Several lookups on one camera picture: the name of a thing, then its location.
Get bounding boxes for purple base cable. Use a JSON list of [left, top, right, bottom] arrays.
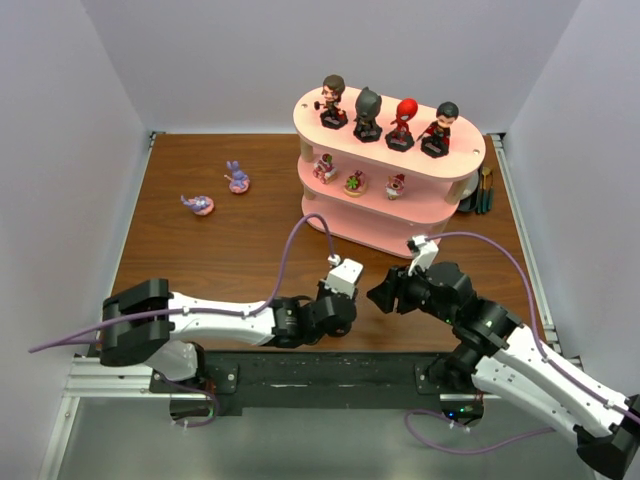
[[403, 408, 556, 455], [154, 372, 221, 429]]

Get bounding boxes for red spider hero figurine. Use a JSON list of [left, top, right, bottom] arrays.
[[385, 98, 418, 152]]

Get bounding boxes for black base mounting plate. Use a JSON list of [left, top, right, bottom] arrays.
[[149, 351, 481, 419]]

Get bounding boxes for pink three-tier oval shelf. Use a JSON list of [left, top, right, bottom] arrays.
[[293, 88, 486, 258]]

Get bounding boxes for pink yellow character toy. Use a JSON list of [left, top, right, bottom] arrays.
[[385, 173, 405, 200]]

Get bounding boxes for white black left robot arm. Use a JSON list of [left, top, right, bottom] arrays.
[[99, 278, 358, 382]]

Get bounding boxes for purple bunny toy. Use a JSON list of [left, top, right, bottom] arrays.
[[225, 161, 250, 194], [180, 195, 215, 216]]

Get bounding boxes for red white cake toy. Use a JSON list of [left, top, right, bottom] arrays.
[[312, 153, 338, 184]]

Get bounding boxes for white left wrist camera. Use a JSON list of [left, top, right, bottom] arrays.
[[324, 259, 364, 299]]

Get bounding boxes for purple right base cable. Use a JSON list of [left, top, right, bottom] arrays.
[[403, 408, 556, 455]]

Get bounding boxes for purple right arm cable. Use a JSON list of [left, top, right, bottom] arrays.
[[429, 231, 640, 419]]

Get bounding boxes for pink donut toy green star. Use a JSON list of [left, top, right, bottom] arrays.
[[343, 170, 368, 197]]

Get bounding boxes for brown-haired hero figurine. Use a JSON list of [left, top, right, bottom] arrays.
[[314, 74, 348, 130]]

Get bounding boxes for dark tools behind shelf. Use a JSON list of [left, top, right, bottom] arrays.
[[457, 166, 494, 214]]

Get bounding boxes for purple bunny toy upright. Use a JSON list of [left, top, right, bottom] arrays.
[[225, 161, 250, 194]]

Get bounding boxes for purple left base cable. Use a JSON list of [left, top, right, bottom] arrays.
[[154, 372, 221, 429]]

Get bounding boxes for black-haired figurine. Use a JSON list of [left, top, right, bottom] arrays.
[[418, 101, 459, 158]]

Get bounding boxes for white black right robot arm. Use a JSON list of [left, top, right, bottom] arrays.
[[367, 262, 639, 479]]

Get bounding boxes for black bat-masked figurine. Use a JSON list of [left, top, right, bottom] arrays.
[[353, 87, 382, 143]]

